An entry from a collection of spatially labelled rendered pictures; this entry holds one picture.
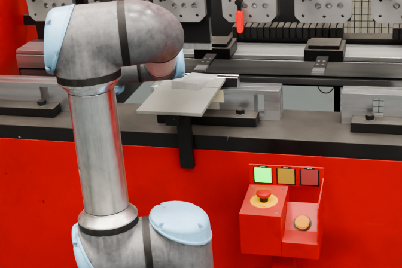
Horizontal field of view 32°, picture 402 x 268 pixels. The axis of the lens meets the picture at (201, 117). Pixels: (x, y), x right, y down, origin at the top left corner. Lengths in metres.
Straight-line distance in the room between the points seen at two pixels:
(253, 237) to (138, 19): 0.79
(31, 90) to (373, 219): 1.12
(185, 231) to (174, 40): 0.36
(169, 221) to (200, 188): 0.73
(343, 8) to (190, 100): 0.47
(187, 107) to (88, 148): 0.62
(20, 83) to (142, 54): 1.12
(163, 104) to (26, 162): 0.57
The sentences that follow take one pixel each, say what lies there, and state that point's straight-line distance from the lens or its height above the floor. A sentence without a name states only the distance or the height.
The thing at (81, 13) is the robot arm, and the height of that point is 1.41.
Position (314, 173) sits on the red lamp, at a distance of 1.86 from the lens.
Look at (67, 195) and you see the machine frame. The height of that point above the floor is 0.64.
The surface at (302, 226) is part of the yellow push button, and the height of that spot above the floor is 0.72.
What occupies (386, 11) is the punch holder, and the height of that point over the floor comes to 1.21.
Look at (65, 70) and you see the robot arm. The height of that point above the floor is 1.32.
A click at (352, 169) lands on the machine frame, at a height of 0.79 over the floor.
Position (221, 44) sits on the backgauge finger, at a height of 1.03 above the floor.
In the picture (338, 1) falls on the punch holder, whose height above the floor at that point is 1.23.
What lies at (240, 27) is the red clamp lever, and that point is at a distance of 1.91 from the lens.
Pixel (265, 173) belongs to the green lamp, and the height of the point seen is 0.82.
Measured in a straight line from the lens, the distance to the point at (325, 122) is 2.03.
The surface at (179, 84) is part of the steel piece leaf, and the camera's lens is 1.97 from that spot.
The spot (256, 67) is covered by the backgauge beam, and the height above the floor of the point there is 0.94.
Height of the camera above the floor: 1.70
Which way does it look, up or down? 23 degrees down
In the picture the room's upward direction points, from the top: 4 degrees counter-clockwise
